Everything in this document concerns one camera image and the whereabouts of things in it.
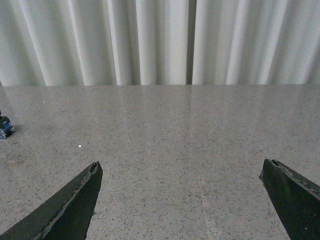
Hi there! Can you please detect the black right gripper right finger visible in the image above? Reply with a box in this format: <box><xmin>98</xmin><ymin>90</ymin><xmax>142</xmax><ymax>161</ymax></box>
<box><xmin>259</xmin><ymin>159</ymin><xmax>320</xmax><ymax>240</ymax></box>

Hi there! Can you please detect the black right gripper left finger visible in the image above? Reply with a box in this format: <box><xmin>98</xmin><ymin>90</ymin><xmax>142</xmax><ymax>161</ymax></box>
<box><xmin>0</xmin><ymin>161</ymin><xmax>103</xmax><ymax>240</ymax></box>

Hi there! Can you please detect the yellow mushroom push button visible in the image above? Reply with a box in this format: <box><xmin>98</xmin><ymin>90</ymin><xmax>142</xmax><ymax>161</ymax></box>
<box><xmin>0</xmin><ymin>111</ymin><xmax>15</xmax><ymax>139</ymax></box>

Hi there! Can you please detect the white pleated curtain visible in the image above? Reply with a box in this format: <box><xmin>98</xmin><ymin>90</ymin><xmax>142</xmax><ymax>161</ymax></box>
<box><xmin>0</xmin><ymin>0</ymin><xmax>320</xmax><ymax>86</ymax></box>

